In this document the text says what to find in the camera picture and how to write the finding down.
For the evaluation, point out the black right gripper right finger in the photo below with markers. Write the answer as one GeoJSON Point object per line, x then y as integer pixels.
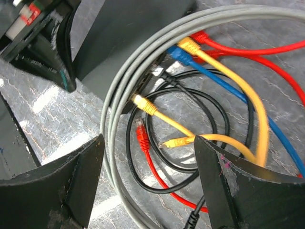
{"type": "Point", "coordinates": [242, 195]}

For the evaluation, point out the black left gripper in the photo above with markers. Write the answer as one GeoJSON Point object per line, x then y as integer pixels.
{"type": "Point", "coordinates": [35, 36]}

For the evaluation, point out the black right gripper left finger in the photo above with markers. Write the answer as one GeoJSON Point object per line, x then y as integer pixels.
{"type": "Point", "coordinates": [57, 195]}

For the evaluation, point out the black network switch box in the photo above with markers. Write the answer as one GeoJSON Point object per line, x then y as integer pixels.
{"type": "Point", "coordinates": [120, 27]}

